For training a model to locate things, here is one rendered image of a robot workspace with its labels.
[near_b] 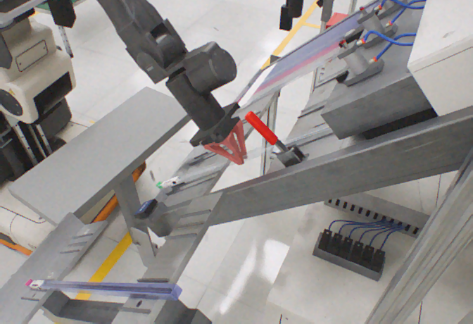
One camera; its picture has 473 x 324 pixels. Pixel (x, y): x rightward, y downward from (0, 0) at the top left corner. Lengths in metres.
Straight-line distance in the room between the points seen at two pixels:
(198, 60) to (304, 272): 0.56
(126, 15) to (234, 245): 1.24
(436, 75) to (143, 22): 0.42
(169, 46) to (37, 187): 0.73
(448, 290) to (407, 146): 0.62
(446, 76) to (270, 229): 1.40
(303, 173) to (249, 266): 1.14
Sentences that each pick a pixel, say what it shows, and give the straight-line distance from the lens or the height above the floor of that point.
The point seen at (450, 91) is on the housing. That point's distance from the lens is 0.44.
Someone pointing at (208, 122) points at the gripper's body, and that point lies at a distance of 0.67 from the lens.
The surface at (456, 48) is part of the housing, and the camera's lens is 0.42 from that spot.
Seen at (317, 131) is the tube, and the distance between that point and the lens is 0.60.
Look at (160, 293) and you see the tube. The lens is 0.46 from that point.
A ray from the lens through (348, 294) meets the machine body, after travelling 0.95.
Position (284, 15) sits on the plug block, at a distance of 0.73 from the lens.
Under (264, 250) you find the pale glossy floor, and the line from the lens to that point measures 1.69.
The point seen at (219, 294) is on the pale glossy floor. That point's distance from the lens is 1.59.
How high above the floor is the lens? 1.45
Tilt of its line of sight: 44 degrees down
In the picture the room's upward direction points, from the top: straight up
